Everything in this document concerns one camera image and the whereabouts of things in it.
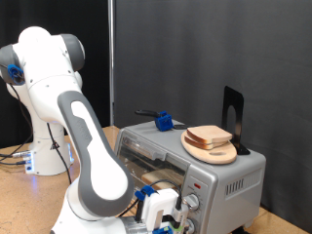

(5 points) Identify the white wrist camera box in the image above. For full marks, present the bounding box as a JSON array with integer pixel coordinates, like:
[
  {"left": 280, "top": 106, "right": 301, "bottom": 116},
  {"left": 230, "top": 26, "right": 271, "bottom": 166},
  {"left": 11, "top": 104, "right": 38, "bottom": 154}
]
[{"left": 140, "top": 188, "right": 190, "bottom": 234}]

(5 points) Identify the white bread slice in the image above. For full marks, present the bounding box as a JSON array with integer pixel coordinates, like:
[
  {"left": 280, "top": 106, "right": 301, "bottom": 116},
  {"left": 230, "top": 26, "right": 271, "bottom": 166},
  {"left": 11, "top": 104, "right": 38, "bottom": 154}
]
[
  {"left": 140, "top": 168, "right": 185, "bottom": 192},
  {"left": 183, "top": 134, "right": 228, "bottom": 150},
  {"left": 186, "top": 125, "right": 234, "bottom": 144}
]

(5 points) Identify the oval wooden cutting board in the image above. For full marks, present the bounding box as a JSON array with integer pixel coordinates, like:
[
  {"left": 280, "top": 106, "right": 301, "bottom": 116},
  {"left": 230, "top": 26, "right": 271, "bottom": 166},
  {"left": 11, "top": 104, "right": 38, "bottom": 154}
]
[{"left": 180, "top": 130, "right": 238, "bottom": 166}]

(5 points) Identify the blue cable clip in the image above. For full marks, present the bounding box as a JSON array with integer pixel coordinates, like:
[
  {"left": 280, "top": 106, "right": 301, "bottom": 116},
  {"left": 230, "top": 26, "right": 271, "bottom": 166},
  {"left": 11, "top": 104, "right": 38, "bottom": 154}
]
[{"left": 7, "top": 63, "right": 25, "bottom": 82}]

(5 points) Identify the black backdrop curtain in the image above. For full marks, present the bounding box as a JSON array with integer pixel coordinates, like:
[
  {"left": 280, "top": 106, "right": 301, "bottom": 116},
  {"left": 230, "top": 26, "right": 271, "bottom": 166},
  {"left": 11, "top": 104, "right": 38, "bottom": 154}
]
[{"left": 0, "top": 0, "right": 111, "bottom": 149}]

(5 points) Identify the silver oven knob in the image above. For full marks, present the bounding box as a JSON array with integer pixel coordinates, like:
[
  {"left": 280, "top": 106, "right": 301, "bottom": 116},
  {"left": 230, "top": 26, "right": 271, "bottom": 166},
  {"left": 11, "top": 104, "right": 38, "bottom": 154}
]
[
  {"left": 184, "top": 193, "right": 201, "bottom": 212},
  {"left": 184, "top": 217, "right": 197, "bottom": 234}
]

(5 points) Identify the silver toaster oven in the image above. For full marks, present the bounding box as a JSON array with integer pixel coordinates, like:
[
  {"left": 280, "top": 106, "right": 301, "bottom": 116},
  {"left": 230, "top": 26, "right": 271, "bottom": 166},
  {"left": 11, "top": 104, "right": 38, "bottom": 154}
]
[{"left": 115, "top": 119, "right": 267, "bottom": 234}]

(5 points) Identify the black base cable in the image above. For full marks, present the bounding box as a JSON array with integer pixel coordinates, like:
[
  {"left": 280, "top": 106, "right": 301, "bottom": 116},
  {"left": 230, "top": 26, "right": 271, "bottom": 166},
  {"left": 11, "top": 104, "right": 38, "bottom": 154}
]
[{"left": 0, "top": 159, "right": 27, "bottom": 167}]

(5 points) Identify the vertical metal pole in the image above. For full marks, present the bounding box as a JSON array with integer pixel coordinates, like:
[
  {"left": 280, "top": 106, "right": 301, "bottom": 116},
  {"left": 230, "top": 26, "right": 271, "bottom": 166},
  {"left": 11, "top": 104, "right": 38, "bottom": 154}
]
[{"left": 107, "top": 0, "right": 116, "bottom": 127}]

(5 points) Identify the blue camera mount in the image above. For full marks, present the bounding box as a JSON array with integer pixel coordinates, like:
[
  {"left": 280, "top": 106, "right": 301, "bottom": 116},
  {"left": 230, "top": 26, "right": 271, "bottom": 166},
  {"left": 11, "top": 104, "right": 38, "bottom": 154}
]
[{"left": 152, "top": 225, "right": 175, "bottom": 234}]

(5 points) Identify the black metal bookend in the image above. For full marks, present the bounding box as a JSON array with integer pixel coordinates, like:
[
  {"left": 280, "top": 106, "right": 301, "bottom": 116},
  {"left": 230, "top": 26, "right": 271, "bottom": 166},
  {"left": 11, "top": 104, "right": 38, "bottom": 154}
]
[{"left": 221, "top": 85, "right": 252, "bottom": 156}]

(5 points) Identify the dark grey backdrop curtain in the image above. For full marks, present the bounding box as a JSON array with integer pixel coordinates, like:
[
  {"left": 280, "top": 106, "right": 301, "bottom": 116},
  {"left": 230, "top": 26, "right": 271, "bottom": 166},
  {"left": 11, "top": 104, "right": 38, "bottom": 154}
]
[{"left": 115, "top": 0, "right": 312, "bottom": 234}]

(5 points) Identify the glass oven door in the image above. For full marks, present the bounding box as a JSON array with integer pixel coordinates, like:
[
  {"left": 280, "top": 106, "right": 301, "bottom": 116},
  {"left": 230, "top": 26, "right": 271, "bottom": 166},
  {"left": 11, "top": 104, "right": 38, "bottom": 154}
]
[{"left": 115, "top": 130, "right": 192, "bottom": 199}]

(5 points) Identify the black cable with silver plug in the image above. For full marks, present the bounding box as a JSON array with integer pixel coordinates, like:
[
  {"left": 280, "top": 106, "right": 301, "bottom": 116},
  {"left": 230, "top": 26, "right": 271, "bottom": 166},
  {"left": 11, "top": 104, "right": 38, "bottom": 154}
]
[{"left": 0, "top": 149, "right": 32, "bottom": 160}]

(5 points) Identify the metal spatula with blue block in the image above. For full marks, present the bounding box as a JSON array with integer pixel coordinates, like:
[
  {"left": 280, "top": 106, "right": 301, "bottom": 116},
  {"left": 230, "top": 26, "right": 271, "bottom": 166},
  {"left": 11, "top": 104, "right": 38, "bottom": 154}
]
[{"left": 135, "top": 108, "right": 191, "bottom": 133}]

